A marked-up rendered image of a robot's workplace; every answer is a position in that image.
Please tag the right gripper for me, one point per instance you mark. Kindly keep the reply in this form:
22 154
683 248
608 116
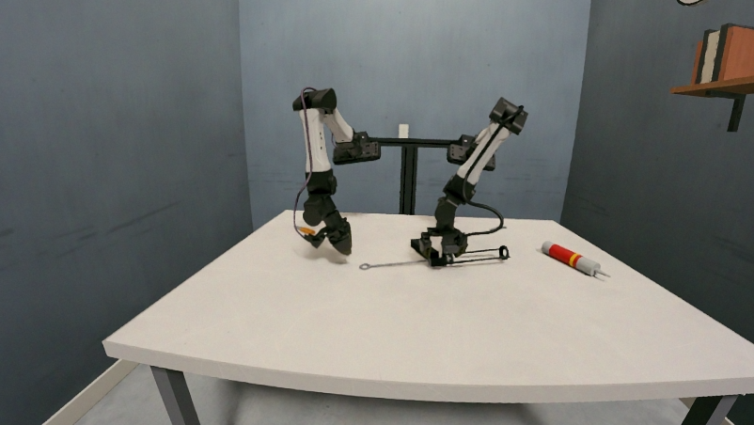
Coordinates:
337 235

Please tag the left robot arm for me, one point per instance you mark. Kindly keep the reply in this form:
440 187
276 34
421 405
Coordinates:
486 143

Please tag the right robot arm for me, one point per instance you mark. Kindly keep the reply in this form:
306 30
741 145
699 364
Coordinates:
322 183

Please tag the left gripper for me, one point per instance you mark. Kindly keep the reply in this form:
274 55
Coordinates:
425 241

